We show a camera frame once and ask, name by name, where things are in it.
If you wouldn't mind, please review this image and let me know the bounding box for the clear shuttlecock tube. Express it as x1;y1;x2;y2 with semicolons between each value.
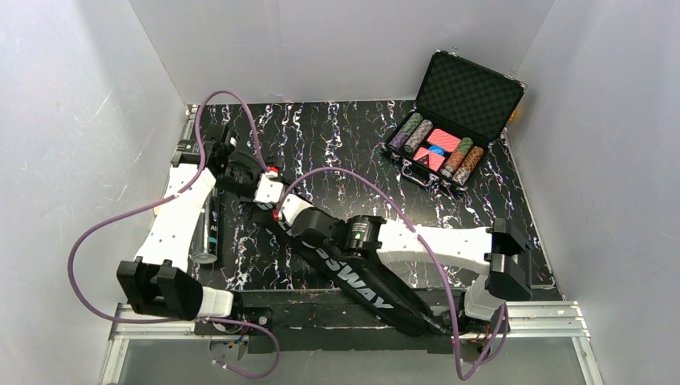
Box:
189;190;219;265

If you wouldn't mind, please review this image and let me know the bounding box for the black racket cover bag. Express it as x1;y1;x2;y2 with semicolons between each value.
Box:
241;202;451;337

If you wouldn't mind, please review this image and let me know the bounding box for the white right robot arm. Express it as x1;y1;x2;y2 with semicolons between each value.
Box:
282;203;532;321

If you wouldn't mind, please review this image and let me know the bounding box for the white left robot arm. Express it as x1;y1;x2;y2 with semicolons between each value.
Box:
116;140;269;321

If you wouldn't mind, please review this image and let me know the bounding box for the blue dealer chip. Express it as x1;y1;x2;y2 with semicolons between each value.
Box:
428;145;445;156

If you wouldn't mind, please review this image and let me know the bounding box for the poker chip row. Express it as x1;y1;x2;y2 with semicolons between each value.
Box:
387;112;423;151
403;120;433;153
453;146;484;186
440;137;474;177

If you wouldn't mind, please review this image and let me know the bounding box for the pink card deck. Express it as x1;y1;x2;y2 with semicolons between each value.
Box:
412;128;461;172

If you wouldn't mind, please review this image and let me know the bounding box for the black poker chip case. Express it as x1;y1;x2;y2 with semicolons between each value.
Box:
381;50;526;192

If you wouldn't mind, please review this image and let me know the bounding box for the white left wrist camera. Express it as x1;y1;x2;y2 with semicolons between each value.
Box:
253;166;285;210

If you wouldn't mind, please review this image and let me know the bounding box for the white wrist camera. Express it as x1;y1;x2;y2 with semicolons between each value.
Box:
275;194;313;225
253;166;285;210

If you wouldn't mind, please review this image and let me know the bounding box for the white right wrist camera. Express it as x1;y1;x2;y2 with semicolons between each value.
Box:
275;194;313;225

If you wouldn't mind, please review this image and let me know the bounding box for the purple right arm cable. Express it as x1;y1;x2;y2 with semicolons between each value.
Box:
276;166;510;382

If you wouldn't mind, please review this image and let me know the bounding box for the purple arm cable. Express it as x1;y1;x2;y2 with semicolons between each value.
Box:
276;166;510;382
67;89;281;380

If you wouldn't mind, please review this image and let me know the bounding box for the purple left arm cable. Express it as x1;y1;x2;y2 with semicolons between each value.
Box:
67;89;281;380

